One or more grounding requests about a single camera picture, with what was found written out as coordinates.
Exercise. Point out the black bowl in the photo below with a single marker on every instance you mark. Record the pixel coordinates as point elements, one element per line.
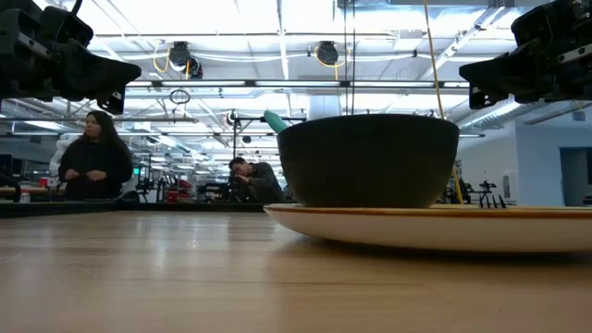
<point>370,162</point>

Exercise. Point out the yellow plate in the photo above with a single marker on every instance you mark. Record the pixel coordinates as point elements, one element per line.
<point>416,231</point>

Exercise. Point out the black background robot arm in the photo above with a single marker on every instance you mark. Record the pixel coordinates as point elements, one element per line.
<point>485,186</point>

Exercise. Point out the standing person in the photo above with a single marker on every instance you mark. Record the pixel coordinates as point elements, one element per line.
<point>94,162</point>

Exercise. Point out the black equipment stand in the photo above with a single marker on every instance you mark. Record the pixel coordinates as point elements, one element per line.
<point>235,139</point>

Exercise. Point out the black overhead beam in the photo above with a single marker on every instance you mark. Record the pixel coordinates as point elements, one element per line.
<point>344,83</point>

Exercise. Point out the leaning person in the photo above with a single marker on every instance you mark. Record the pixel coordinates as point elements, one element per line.
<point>261,182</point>

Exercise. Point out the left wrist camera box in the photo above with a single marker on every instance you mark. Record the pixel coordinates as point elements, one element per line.
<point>67,28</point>

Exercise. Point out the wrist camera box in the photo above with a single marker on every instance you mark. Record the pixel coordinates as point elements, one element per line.
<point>536,23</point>
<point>67,28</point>

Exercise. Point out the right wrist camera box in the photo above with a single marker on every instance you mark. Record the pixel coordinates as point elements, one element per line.
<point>536,23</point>

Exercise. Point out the black metal table frame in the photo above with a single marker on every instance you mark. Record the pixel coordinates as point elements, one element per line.
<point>139,209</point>

